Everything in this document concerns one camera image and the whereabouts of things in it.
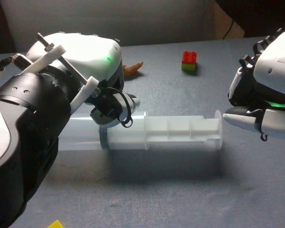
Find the brown cardboard panel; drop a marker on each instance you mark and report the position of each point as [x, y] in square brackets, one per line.
[224, 23]

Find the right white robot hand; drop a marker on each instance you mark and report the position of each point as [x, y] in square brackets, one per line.
[275, 71]

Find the yellow toy block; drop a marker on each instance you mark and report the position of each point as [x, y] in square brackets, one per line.
[55, 225]

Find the green toy brick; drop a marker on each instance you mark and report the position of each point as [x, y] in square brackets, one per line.
[188, 67]

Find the brown toy fried chicken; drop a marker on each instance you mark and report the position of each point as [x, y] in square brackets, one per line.
[133, 68]

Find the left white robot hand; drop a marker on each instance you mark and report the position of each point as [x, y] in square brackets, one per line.
[85, 52]

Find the red toy brick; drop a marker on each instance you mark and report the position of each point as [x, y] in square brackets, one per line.
[190, 57]

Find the white plastic cup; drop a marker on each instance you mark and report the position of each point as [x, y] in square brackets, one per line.
[180, 130]

